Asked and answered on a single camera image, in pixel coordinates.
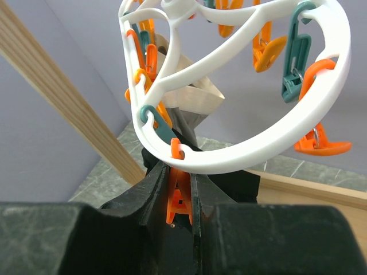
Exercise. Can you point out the black underwear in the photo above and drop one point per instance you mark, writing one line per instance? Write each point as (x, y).
(241, 186)

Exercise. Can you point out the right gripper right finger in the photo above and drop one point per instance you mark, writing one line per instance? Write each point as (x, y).
(295, 227)

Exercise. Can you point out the teal clothes peg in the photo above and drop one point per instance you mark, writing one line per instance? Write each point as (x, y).
(296, 54)

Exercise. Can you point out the grey underwear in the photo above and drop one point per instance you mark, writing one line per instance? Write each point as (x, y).
(190, 105)

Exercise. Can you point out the white plastic clip hanger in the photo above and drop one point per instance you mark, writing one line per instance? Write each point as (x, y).
(153, 35)

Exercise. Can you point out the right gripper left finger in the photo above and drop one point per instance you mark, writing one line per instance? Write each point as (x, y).
(125, 236)

